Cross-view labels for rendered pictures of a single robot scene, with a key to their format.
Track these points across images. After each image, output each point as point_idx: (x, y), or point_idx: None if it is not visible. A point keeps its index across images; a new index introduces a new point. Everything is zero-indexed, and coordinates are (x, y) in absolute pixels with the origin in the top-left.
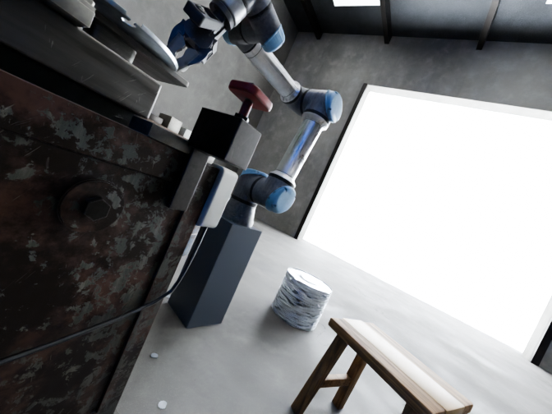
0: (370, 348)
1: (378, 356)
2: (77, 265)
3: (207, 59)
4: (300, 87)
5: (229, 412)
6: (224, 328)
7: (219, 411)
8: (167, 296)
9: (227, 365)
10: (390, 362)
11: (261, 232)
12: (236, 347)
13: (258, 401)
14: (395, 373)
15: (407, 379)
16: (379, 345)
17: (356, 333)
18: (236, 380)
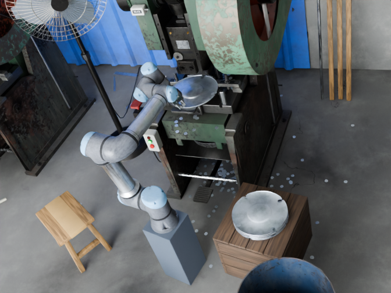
0: (78, 207)
1: (76, 204)
2: None
3: (171, 104)
4: (120, 138)
5: (140, 226)
6: (161, 272)
7: (144, 224)
8: (210, 264)
9: (149, 245)
10: (70, 206)
11: (142, 229)
12: (148, 261)
13: (129, 239)
14: (72, 200)
15: (67, 200)
16: (70, 215)
17: (81, 214)
18: (142, 241)
